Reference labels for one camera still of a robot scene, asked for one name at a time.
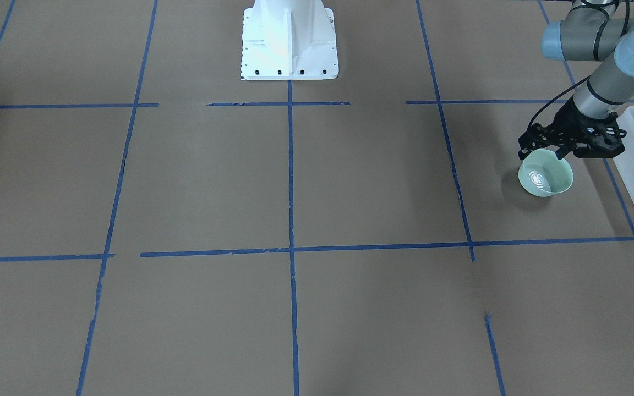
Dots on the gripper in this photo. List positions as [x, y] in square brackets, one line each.
[569, 122]

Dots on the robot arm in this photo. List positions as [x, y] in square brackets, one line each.
[590, 33]

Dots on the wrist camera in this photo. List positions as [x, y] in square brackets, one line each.
[606, 142]

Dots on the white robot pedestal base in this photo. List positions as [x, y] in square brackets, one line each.
[289, 40]

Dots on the green ceramic bowl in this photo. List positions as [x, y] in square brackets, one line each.
[542, 174]

